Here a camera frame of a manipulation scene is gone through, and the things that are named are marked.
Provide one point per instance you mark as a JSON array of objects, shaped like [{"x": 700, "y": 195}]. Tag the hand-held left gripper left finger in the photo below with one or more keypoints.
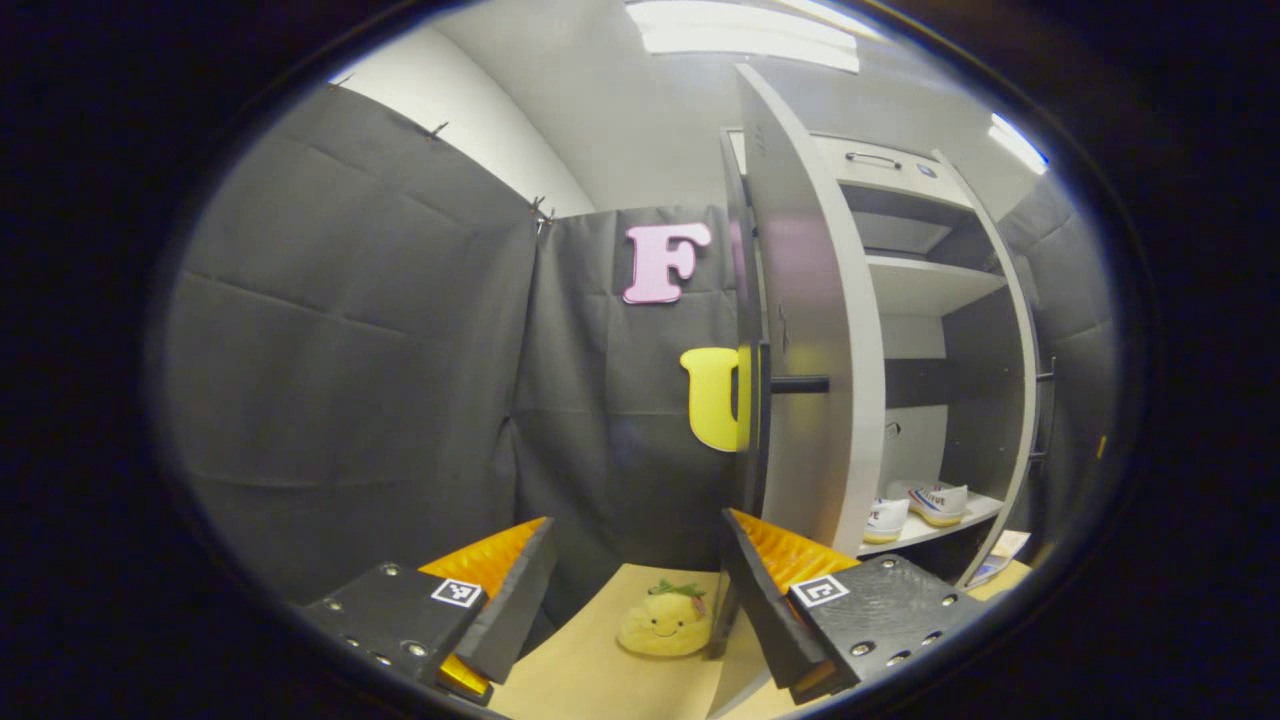
[{"x": 518, "y": 610}]

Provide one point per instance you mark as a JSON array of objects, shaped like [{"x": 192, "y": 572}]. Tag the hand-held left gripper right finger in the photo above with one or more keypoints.
[{"x": 765, "y": 610}]

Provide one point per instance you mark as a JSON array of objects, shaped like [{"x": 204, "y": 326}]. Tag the small ceiling light panel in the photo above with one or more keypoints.
[{"x": 1018, "y": 143}]

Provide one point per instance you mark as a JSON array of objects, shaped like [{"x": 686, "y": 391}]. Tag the black backdrop clip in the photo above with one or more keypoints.
[
  {"x": 541, "y": 212},
  {"x": 438, "y": 128}
]

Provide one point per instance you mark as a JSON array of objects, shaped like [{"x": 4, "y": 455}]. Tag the white canvas shoe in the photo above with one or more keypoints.
[
  {"x": 885, "y": 520},
  {"x": 940, "y": 503}
]

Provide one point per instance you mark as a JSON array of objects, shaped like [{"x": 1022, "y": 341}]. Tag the yellow plush toy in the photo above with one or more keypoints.
[{"x": 660, "y": 625}]

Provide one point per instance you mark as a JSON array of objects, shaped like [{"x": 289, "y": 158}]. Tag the grey shoe cabinet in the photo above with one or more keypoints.
[{"x": 920, "y": 285}]

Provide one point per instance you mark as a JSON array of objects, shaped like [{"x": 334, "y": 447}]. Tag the grey cabinet drawer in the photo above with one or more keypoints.
[{"x": 900, "y": 178}]

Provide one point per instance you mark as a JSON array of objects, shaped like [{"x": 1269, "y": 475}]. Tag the large ceiling light panel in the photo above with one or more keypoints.
[{"x": 745, "y": 35}]

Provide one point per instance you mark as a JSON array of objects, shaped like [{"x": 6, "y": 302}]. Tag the black backdrop cloth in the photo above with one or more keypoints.
[{"x": 350, "y": 380}]

